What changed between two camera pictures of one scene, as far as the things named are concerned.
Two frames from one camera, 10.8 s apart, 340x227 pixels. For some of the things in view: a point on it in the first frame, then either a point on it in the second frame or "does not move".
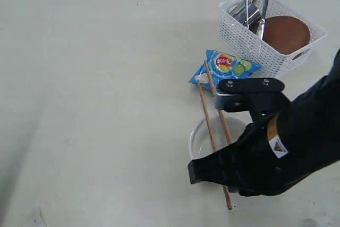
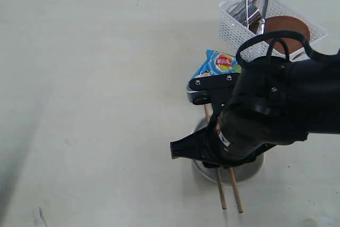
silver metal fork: [247, 5] does not move
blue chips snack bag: [222, 66] does not move
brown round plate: [286, 34] does not move
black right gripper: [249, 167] to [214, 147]
